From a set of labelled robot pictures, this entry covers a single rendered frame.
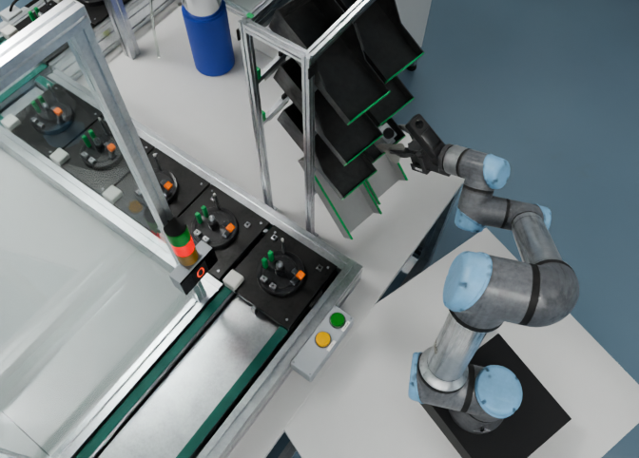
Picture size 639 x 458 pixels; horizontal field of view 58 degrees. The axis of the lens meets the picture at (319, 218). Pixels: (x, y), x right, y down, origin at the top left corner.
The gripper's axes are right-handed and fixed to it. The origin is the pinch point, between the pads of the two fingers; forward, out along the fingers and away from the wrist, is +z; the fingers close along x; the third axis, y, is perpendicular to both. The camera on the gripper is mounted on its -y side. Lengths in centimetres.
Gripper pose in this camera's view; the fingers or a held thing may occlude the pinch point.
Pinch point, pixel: (389, 134)
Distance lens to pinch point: 161.8
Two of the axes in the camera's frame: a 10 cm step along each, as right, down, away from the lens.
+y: 3.4, 6.7, 6.6
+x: 6.6, -6.7, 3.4
